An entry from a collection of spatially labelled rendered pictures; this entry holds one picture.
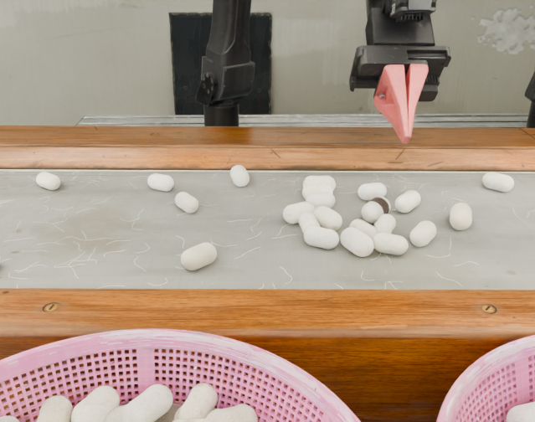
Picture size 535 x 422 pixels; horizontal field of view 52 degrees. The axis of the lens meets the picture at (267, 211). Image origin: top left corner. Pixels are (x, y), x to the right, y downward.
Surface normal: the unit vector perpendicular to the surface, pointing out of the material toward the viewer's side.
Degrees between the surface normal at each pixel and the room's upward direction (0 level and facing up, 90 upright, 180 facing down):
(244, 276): 0
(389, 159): 45
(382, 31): 40
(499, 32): 90
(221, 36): 82
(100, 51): 90
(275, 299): 0
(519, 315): 0
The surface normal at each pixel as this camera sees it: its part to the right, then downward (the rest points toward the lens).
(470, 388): 0.69, 0.05
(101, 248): 0.00, -0.90
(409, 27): 0.01, -0.42
